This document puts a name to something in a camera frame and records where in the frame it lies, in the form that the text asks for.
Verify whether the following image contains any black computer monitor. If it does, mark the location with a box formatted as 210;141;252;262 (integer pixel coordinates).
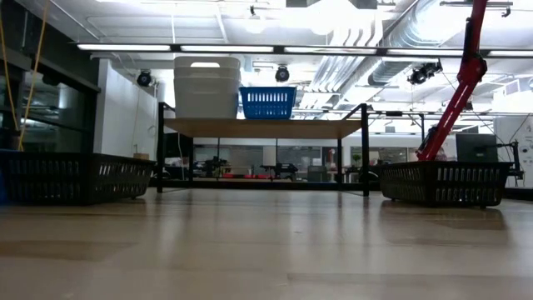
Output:
455;132;499;163

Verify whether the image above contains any white poster board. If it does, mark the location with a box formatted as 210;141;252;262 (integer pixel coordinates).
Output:
493;116;533;188

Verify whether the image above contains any white plastic storage bin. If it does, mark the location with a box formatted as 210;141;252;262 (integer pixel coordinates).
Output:
173;56;242;70
173;77;242;120
173;66;242;81

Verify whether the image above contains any red boom stand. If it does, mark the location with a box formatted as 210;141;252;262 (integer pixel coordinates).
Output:
415;0;489;163

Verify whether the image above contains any wooden shelf with black frame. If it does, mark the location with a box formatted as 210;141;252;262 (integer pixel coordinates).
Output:
156;101;371;198

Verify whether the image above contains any silver ventilation duct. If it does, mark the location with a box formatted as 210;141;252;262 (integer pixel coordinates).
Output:
368;0;476;88

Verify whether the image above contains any black perforated plastic basket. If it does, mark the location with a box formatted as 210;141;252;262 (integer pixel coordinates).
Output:
0;149;157;207
377;160;514;208

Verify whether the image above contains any background robot workstation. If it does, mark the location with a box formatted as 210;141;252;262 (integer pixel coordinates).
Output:
260;162;299;181
193;156;234;180

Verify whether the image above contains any overhead light bar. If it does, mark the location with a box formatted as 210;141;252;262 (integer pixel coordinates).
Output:
73;41;533;59

